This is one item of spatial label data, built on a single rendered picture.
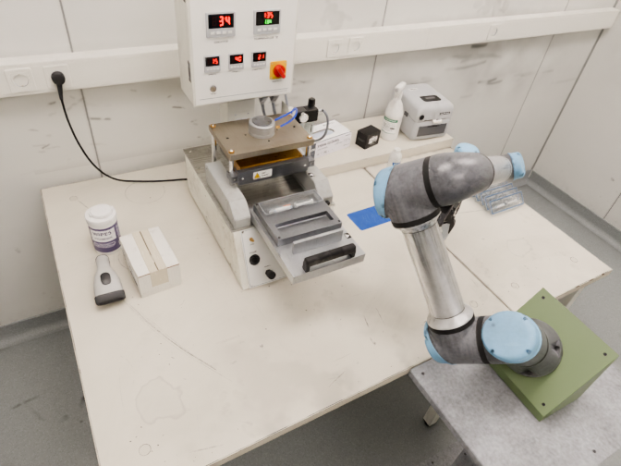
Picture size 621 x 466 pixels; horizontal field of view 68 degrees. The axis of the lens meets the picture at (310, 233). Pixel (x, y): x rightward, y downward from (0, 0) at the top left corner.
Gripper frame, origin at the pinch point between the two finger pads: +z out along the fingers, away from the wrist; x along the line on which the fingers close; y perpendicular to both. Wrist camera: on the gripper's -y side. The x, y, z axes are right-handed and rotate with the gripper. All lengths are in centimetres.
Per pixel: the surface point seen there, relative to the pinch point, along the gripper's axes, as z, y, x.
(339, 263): -19, -51, 10
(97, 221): -11, -78, 76
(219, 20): -62, -36, 66
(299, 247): -21, -56, 20
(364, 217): 2.6, -5.2, 25.0
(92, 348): 3, -101, 51
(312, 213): -22, -42, 25
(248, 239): -12, -55, 39
